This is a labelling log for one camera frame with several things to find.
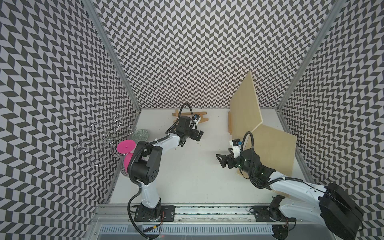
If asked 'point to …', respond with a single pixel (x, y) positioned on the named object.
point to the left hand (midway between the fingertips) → (196, 129)
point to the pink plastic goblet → (126, 147)
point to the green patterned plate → (140, 135)
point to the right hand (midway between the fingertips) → (222, 154)
